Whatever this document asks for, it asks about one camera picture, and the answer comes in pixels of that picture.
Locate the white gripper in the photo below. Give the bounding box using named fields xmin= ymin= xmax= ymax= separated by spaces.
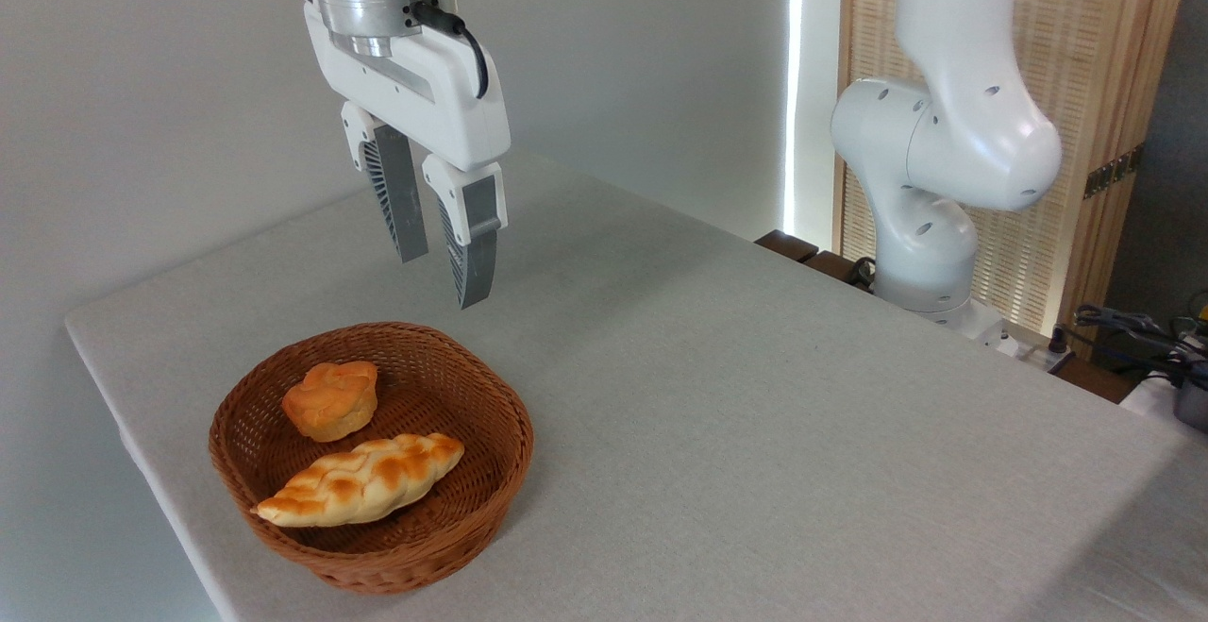
xmin=290 ymin=0 xmax=512 ymax=311

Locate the round golden bread roll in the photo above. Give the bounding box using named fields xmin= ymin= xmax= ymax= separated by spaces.
xmin=281 ymin=361 xmax=380 ymax=444

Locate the long braided bread loaf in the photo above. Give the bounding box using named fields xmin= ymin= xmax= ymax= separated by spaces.
xmin=252 ymin=432 xmax=466 ymax=529

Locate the brown wicker basket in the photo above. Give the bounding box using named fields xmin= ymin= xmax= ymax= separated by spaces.
xmin=209 ymin=322 xmax=535 ymax=597

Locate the dark brown wooden block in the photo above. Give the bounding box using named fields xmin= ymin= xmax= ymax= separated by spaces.
xmin=802 ymin=250 xmax=876 ymax=294
xmin=754 ymin=229 xmax=820 ymax=265

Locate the white power strip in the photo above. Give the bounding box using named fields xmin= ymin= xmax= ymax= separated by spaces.
xmin=998 ymin=334 xmax=1074 ymax=375

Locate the brass screen hinge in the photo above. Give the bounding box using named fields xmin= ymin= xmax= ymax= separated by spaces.
xmin=1082 ymin=144 xmax=1146 ymax=200

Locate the grey metal pot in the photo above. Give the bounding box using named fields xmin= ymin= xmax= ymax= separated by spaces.
xmin=1173 ymin=358 xmax=1208 ymax=434

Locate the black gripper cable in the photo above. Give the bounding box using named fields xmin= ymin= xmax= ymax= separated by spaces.
xmin=410 ymin=0 xmax=491 ymax=100

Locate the black cable bundle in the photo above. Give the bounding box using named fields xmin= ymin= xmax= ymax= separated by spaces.
xmin=1072 ymin=304 xmax=1208 ymax=387

